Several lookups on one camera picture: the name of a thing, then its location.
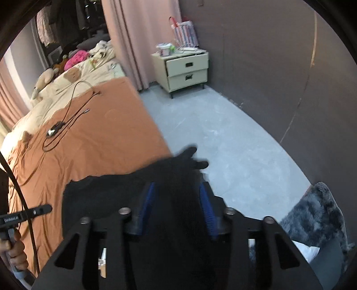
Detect cream two-drawer nightstand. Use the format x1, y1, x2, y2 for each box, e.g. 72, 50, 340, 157
151, 50, 210, 99

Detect beige plush toy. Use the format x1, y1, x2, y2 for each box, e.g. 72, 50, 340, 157
30, 68, 57, 100

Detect pink plush toy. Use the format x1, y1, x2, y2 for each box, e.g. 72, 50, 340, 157
64, 50, 90, 71

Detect grey pillow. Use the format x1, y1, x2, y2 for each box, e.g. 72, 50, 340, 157
76, 34, 111, 51

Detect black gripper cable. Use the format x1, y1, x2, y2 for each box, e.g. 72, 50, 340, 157
0, 151, 39, 278

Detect striped gift bag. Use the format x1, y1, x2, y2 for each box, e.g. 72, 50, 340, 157
168, 16, 200, 48

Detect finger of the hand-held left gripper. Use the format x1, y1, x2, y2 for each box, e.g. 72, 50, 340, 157
20, 204, 53, 221

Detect black charger cable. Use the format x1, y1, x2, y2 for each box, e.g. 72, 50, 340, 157
42, 80, 103, 153

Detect white cloth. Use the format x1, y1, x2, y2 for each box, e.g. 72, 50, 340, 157
291, 240, 320, 263

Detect black garment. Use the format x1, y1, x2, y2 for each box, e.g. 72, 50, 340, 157
61, 144, 253, 290

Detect white plastic container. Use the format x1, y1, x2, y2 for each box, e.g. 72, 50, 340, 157
156, 42, 175, 57

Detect dark hanging clothes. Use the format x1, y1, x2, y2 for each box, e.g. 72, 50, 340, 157
47, 0, 107, 37

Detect black charger device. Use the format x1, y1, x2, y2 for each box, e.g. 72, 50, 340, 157
45, 121, 65, 138

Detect grey fluffy rug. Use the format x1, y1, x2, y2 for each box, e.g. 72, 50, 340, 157
248, 181, 350, 269

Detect person's left hand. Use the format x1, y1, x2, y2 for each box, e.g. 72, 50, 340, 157
0, 238, 29, 273

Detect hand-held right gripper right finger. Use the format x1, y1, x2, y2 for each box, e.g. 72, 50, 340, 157
197, 181, 324, 290

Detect pink curtain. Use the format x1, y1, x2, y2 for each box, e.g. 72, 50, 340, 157
101, 0, 184, 91
0, 58, 32, 129

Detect orange bed sheet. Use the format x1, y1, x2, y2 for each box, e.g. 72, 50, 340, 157
6, 77, 172, 277

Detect floral hanging cloth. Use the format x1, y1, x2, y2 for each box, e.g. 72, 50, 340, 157
35, 8, 57, 46

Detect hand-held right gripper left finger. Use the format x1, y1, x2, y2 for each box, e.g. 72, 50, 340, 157
32, 181, 157, 290

